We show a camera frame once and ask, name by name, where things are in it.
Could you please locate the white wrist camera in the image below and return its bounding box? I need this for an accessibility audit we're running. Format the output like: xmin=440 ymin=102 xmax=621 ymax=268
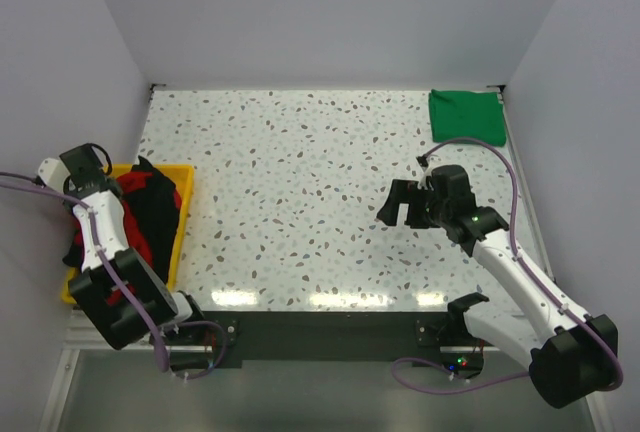
xmin=37 ymin=158 xmax=69 ymax=192
xmin=416 ymin=153 xmax=434 ymax=190

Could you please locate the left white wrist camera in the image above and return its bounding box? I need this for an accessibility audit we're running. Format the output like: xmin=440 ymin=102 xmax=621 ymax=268
xmin=37 ymin=158 xmax=69 ymax=192

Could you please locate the red polo shirt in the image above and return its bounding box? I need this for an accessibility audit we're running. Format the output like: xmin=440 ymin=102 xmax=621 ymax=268
xmin=73 ymin=170 xmax=183 ymax=263

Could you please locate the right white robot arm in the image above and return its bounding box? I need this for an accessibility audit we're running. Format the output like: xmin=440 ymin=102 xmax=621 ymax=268
xmin=377 ymin=165 xmax=623 ymax=408

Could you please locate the folded green t shirt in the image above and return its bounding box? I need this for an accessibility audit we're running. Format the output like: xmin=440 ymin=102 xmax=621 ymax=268
xmin=428 ymin=90 xmax=507 ymax=147

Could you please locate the black t shirt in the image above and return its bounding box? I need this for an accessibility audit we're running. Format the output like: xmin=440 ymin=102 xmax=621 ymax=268
xmin=61 ymin=144 xmax=183 ymax=284

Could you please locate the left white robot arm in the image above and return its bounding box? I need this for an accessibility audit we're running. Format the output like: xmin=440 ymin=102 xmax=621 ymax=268
xmin=60 ymin=143 xmax=207 ymax=350

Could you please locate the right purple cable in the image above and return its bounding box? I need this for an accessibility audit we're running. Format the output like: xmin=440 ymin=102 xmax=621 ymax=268
xmin=390 ymin=137 xmax=625 ymax=396

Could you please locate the yellow plastic bin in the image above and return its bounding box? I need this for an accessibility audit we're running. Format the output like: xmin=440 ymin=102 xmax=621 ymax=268
xmin=60 ymin=163 xmax=196 ymax=305

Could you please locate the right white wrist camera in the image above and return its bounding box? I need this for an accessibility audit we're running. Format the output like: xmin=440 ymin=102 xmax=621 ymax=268
xmin=416 ymin=153 xmax=434 ymax=190

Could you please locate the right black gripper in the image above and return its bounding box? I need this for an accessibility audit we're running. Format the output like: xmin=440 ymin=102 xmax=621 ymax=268
xmin=376 ymin=179 xmax=450 ymax=229

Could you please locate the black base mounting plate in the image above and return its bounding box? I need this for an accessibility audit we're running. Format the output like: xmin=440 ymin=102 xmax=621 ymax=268
xmin=165 ymin=311 xmax=488 ymax=368

